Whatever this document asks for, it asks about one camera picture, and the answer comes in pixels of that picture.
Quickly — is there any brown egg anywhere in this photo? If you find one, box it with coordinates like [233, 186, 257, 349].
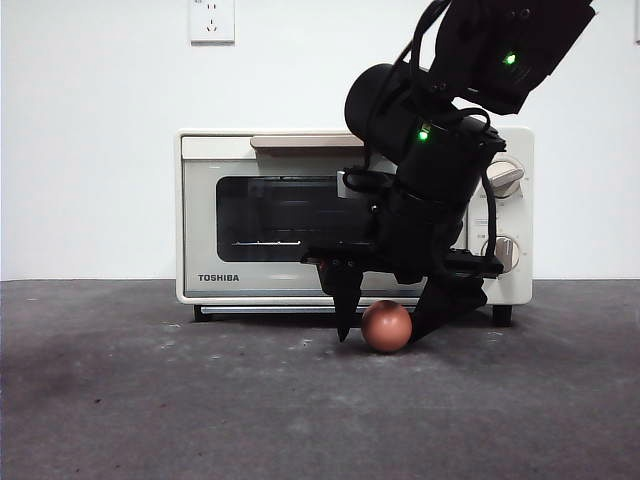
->
[360, 299, 414, 355]

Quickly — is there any glass oven door with handle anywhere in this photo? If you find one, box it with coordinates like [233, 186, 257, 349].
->
[180, 133, 469, 300]

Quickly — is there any cream Toshiba toaster oven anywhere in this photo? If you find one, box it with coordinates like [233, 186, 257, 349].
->
[174, 125, 535, 329]

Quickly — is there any beige oven knob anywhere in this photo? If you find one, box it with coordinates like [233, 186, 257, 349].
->
[480, 234, 521, 275]
[486, 156, 526, 200]

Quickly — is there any silver crumb tray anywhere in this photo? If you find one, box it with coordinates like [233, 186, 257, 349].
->
[199, 304, 422, 316]

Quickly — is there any black cable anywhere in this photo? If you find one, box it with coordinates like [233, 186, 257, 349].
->
[469, 107, 504, 264]
[393, 0, 447, 70]

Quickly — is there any white wall socket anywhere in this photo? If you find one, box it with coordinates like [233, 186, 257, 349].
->
[189, 0, 236, 46]

